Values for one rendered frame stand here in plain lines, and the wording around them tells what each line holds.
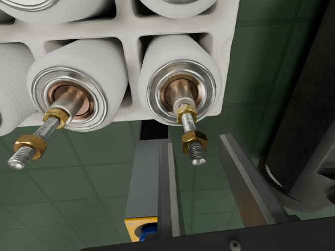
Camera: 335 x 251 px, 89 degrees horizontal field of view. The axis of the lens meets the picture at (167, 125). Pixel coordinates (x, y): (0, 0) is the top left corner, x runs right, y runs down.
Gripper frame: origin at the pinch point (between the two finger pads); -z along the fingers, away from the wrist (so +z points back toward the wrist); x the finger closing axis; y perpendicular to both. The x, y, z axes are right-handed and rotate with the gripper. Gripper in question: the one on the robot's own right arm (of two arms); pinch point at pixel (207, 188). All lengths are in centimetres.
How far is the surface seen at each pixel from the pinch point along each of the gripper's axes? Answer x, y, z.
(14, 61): 19.4, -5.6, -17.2
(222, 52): -6.7, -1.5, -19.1
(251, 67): -19.7, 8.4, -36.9
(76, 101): 10.7, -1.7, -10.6
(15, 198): 70, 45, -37
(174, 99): 0.9, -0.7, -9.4
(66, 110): 10.8, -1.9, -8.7
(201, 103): -2.0, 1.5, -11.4
